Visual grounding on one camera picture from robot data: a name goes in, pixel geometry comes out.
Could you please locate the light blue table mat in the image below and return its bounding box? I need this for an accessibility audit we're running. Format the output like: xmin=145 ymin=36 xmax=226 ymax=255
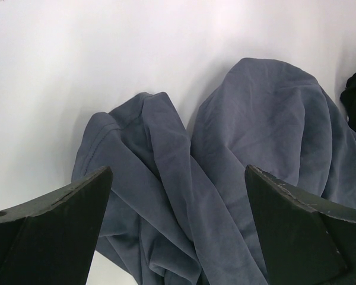
xmin=0 ymin=0 xmax=356 ymax=285

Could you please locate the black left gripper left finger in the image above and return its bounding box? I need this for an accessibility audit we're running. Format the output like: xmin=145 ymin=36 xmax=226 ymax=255
xmin=0 ymin=167 xmax=113 ymax=284

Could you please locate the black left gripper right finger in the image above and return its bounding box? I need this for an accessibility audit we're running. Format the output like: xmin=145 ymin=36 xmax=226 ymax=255
xmin=244 ymin=165 xmax=356 ymax=284

